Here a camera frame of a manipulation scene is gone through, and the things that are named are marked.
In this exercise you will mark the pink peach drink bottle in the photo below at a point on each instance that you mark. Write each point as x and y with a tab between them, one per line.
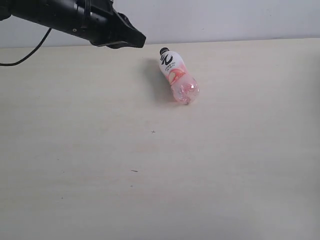
184	87

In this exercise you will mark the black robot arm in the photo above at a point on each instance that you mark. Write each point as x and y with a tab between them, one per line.
56	14

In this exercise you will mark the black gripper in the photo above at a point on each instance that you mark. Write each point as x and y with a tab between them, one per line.
99	23

